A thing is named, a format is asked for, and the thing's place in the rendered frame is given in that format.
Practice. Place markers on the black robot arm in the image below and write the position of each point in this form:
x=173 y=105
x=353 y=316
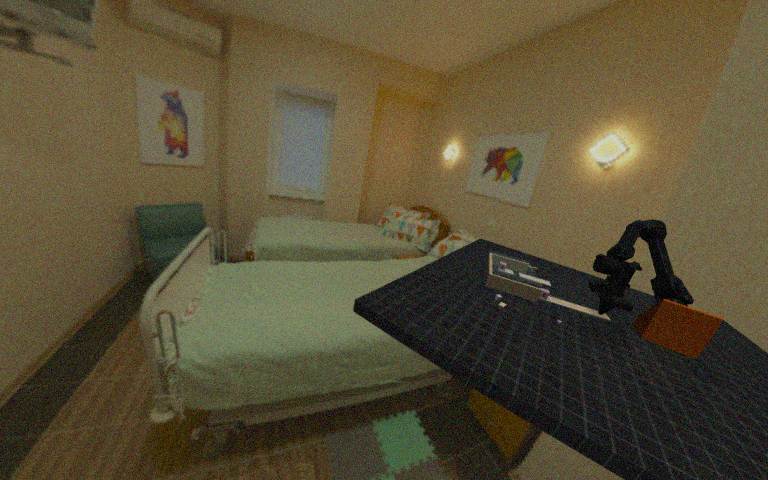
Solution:
x=665 y=285

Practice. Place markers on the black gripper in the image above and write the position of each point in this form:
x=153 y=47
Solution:
x=608 y=302

